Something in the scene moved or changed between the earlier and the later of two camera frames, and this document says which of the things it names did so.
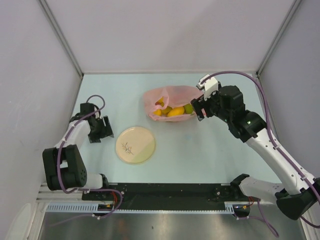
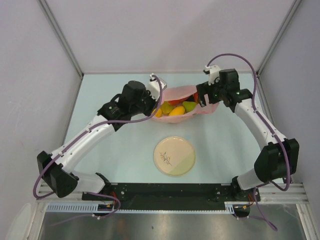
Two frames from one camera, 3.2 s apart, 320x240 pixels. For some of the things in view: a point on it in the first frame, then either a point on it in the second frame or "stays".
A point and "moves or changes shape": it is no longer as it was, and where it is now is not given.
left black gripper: (106, 130) → (153, 101)
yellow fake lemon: (158, 112) stays
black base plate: (167, 196) stays
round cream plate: (135, 145) → (174, 156)
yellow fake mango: (176, 111) stays
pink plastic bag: (178, 96) moves or changes shape
